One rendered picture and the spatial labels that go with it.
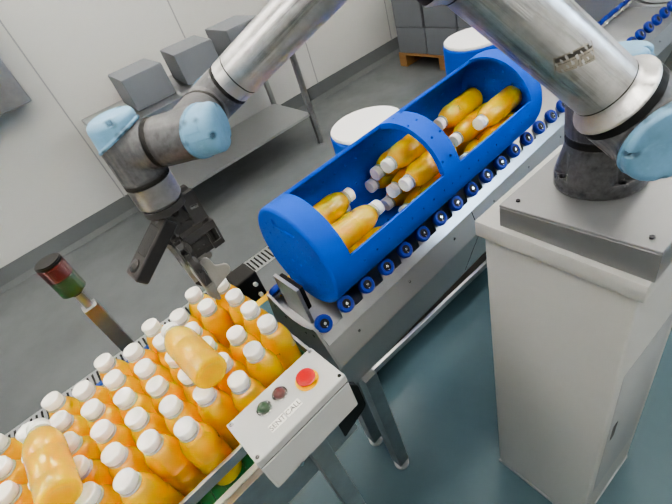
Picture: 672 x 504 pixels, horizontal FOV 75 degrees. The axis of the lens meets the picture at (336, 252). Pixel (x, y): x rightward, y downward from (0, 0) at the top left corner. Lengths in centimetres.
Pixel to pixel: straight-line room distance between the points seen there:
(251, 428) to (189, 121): 50
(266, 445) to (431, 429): 124
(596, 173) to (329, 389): 58
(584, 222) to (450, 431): 127
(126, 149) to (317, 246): 42
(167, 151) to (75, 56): 346
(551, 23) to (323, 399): 62
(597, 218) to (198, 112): 65
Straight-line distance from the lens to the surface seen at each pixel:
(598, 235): 81
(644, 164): 70
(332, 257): 94
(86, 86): 414
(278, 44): 72
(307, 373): 80
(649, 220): 84
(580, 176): 87
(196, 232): 79
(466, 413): 196
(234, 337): 96
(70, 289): 123
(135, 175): 73
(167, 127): 68
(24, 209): 427
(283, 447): 79
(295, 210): 96
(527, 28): 59
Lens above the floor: 174
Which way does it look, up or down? 39 degrees down
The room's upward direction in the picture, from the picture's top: 20 degrees counter-clockwise
